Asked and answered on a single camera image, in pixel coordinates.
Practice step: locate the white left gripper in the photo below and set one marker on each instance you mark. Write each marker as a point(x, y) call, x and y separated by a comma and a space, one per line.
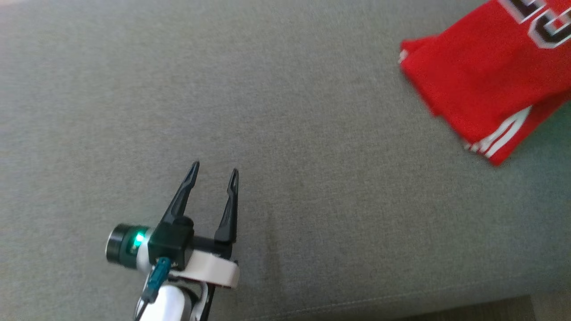
point(209, 269)

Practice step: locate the red basketball jersey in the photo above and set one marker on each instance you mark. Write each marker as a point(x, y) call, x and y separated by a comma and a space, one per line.
point(486, 76)

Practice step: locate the large grey sofa seat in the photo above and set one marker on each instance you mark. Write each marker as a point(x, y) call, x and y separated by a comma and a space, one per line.
point(312, 156)

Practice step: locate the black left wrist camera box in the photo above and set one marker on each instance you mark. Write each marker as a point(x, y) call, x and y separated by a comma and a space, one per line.
point(171, 243)

